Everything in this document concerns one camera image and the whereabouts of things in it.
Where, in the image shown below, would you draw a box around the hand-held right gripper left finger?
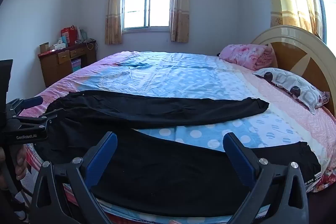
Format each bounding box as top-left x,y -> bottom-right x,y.
28,131 -> 118,224

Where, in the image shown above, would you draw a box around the person's left hand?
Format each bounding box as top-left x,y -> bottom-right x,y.
14,146 -> 29,181

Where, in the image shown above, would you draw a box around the blue storage box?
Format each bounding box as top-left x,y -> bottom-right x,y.
71,58 -> 82,72

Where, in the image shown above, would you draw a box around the white plastic bag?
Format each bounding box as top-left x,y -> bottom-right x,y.
77,27 -> 89,42

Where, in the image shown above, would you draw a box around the grey patterned pillow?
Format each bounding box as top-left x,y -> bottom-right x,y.
253,68 -> 330,115

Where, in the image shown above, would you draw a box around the wooden bed headboard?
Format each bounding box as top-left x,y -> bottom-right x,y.
251,25 -> 336,119

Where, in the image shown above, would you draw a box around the pink floral folded blanket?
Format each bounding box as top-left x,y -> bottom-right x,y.
219,44 -> 278,72

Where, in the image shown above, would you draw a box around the brown wooden desk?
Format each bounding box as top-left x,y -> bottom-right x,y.
38,40 -> 97,88

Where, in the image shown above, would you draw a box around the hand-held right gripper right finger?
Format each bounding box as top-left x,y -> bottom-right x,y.
223,132 -> 310,224

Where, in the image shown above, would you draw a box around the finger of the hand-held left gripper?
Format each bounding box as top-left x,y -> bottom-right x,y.
12,108 -> 65,133
6,96 -> 44,114

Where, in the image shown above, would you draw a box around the bed with dotted patterned sheet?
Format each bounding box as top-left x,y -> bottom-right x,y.
20,51 -> 336,224

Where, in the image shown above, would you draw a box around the black pants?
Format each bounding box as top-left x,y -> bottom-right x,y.
34,90 -> 322,218

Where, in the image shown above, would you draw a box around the large window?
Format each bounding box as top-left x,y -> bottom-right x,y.
302,0 -> 336,46

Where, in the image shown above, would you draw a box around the red gift bag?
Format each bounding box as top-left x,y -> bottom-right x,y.
61,25 -> 78,47

